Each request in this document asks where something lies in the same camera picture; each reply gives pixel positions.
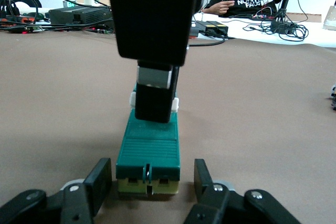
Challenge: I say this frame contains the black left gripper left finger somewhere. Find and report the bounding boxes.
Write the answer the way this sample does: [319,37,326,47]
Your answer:
[0,157,112,224]

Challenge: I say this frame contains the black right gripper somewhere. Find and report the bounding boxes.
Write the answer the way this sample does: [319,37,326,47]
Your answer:
[106,0,208,99]

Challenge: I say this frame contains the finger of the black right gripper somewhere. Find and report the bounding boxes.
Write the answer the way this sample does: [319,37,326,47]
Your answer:
[134,60,174,124]

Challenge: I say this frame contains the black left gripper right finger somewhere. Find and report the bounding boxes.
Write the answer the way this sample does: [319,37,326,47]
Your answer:
[183,158,302,224]

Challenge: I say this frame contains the green terminal block module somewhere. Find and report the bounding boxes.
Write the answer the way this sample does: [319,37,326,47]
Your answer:
[115,82,181,201]

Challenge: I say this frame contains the bare forearm of seated person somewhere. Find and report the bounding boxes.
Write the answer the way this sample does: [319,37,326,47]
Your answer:
[203,3,224,15]

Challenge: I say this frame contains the bare hand of seated person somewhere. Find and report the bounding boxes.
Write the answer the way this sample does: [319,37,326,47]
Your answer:
[218,0,236,15]

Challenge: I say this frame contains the black power adapter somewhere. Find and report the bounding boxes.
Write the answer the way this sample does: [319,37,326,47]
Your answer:
[195,20,211,33]
[207,20,229,35]

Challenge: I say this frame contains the brown paper table cover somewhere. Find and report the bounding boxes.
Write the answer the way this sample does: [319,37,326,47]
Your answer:
[0,30,336,224]

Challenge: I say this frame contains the black power supply box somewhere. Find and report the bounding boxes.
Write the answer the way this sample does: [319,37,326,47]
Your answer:
[48,6,114,27]

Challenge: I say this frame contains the circuit board with red light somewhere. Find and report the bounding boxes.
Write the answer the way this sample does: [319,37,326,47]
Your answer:
[0,24,43,35]

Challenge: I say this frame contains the flat cardboard strip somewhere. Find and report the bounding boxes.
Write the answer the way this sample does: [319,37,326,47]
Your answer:
[286,13,322,23]

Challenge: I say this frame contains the white table cloth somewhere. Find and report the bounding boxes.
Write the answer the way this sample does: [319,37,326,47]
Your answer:
[189,11,336,49]

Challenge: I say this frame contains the orange black hand tool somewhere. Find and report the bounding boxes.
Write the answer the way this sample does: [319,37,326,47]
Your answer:
[0,15,36,25]

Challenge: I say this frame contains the clear plastic container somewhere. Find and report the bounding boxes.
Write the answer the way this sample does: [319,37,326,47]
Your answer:
[322,0,336,31]

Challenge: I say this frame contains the black adapter cable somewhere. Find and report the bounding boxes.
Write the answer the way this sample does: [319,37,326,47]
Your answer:
[187,34,227,48]

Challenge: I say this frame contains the black tangled cables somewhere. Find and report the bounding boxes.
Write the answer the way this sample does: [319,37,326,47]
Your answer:
[243,11,310,42]

